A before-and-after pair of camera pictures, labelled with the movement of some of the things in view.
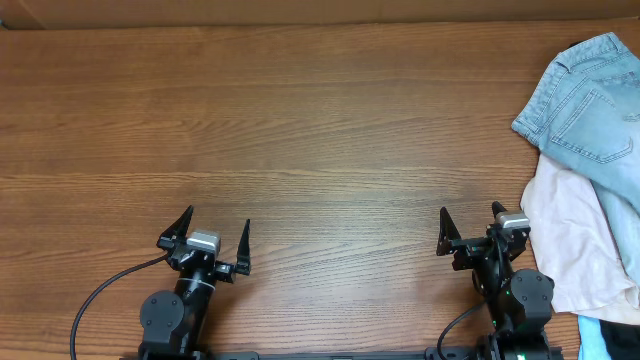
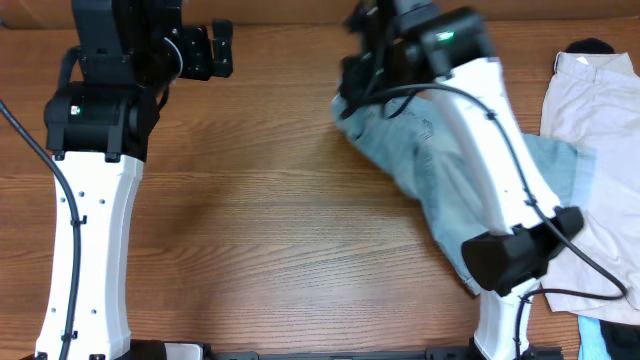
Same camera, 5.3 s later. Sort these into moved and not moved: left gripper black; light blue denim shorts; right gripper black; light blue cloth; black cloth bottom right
Moved: left gripper black; right gripper black; light blue denim shorts
Not moved: light blue cloth; black cloth bottom right
